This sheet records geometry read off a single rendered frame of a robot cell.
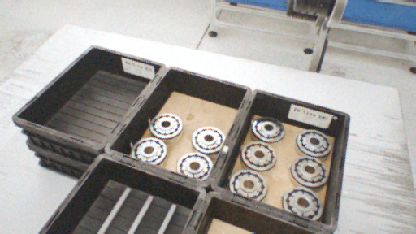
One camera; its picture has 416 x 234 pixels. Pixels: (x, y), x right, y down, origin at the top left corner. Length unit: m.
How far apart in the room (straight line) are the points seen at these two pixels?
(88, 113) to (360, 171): 0.93
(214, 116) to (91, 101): 0.43
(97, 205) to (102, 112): 0.34
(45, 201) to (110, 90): 0.41
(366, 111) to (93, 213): 1.07
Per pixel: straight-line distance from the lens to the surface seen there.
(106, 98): 1.21
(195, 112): 1.12
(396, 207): 1.23
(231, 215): 0.86
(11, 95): 1.55
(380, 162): 1.31
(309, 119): 1.09
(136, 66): 1.21
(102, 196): 0.96
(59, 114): 1.20
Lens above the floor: 1.63
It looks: 47 degrees down
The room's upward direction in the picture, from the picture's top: 3 degrees clockwise
